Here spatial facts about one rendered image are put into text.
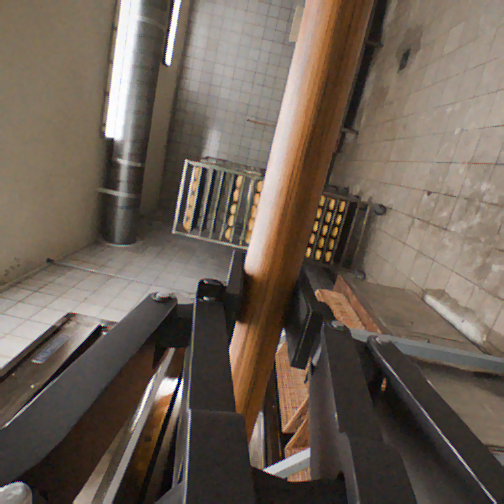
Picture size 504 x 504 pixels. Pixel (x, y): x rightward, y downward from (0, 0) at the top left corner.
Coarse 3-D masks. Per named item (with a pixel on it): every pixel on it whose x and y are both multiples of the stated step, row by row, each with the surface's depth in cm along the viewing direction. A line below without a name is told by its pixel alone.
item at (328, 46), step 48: (336, 0) 13; (336, 48) 13; (288, 96) 14; (336, 96) 14; (288, 144) 14; (288, 192) 15; (288, 240) 15; (288, 288) 16; (240, 336) 17; (240, 384) 18
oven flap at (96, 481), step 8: (144, 392) 133; (136, 408) 125; (128, 416) 123; (128, 424) 117; (120, 432) 116; (120, 440) 110; (112, 448) 109; (104, 456) 106; (112, 456) 106; (104, 464) 103; (112, 464) 100; (96, 472) 100; (104, 472) 100; (88, 480) 98; (96, 480) 97; (104, 480) 95; (88, 488) 95; (96, 488) 95; (80, 496) 92; (88, 496) 92; (96, 496) 90
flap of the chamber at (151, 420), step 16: (176, 352) 154; (176, 368) 155; (160, 384) 126; (160, 400) 127; (144, 416) 110; (160, 416) 127; (144, 432) 107; (128, 448) 97; (144, 448) 107; (128, 464) 92; (144, 464) 107; (128, 480) 92; (112, 496) 82; (128, 496) 92
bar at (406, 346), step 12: (360, 336) 108; (384, 336) 110; (408, 348) 109; (420, 348) 109; (432, 348) 109; (444, 348) 111; (444, 360) 110; (456, 360) 110; (468, 360) 110; (480, 360) 110; (492, 360) 110; (300, 456) 64; (276, 468) 64; (288, 468) 63; (300, 468) 63
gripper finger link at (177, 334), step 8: (184, 304) 13; (192, 304) 14; (176, 312) 13; (184, 312) 13; (192, 312) 13; (176, 320) 12; (184, 320) 12; (168, 328) 12; (176, 328) 12; (184, 328) 12; (160, 336) 12; (168, 336) 12; (176, 336) 12; (184, 336) 13; (160, 344) 12; (168, 344) 12; (176, 344) 13; (184, 344) 13
